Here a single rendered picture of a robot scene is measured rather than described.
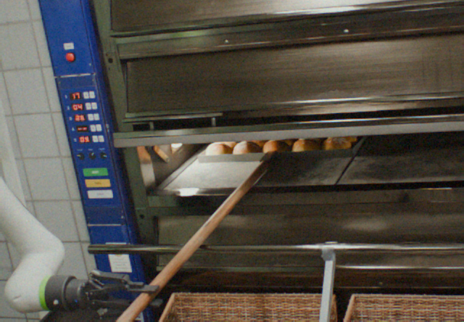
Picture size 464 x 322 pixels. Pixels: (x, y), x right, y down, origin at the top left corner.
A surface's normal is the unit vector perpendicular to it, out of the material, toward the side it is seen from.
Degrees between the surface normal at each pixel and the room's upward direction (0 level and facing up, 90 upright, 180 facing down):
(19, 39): 90
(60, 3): 90
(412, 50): 70
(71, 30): 90
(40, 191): 90
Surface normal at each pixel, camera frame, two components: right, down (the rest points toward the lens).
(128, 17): -0.37, -0.02
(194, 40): -0.34, 0.33
